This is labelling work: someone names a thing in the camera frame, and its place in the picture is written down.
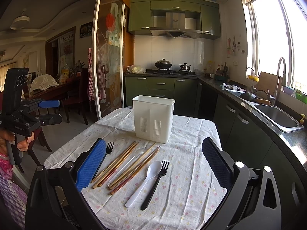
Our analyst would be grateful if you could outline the black plastic fork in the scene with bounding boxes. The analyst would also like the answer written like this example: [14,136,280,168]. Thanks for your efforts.
[140,160,169,211]
[92,142,114,179]

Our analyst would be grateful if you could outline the clear plastic spoon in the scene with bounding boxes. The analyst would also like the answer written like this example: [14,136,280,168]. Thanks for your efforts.
[107,148,146,186]

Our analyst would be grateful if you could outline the white plastic spoon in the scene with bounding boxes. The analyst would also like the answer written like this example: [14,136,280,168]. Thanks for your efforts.
[125,161,162,208]

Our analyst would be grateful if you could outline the pink patterned sleeve forearm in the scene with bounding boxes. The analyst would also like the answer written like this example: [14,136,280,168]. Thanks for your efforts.
[1,154,27,229]

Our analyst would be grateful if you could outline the steel kitchen sink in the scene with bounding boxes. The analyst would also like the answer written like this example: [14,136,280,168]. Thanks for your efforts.
[252,103,304,132]

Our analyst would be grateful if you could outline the green upper kitchen cabinets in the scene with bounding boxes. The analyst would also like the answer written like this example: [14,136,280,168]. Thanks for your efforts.
[129,0,221,40]

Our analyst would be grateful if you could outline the kitchen window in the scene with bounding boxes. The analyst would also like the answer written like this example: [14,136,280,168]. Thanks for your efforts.
[243,0,306,92]

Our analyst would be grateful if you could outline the person's left hand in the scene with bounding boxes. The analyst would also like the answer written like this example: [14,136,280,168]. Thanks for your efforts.
[0,128,34,156]

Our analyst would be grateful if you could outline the white lace food cover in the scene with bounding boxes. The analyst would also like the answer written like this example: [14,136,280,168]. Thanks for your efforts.
[29,74,59,93]

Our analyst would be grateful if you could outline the dark wooden chair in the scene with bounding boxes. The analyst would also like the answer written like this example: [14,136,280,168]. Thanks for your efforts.
[62,68,88,125]

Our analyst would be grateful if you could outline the white floral tablecloth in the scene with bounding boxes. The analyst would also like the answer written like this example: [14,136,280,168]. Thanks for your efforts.
[44,108,227,229]

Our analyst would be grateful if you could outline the red checkered apron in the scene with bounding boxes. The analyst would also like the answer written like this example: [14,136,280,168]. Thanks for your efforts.
[88,48,107,103]

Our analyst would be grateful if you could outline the white plastic utensil holder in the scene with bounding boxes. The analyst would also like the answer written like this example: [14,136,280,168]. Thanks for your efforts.
[132,96,175,143]

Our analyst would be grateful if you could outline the ceiling lamp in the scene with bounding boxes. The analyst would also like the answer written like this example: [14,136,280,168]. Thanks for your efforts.
[10,8,30,30]

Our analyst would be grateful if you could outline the white plastic bag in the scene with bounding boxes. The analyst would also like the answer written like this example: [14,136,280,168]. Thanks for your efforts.
[126,65,146,74]

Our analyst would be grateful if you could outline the wooden cutting board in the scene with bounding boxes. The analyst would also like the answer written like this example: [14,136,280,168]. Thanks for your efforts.
[255,72,276,96]

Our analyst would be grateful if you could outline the glass sliding door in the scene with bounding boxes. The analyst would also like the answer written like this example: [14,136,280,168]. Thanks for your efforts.
[92,0,125,119]

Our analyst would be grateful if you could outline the small steel pot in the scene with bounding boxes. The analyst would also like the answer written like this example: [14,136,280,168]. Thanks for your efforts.
[180,62,191,72]

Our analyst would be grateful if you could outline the steel gooseneck faucet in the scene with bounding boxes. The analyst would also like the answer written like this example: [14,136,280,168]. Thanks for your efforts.
[272,57,286,106]

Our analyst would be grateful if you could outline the black wok with lid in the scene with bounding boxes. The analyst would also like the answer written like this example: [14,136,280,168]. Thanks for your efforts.
[155,59,172,70]

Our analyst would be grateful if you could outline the steel range hood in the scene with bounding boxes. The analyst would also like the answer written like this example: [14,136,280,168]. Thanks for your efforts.
[149,10,203,39]

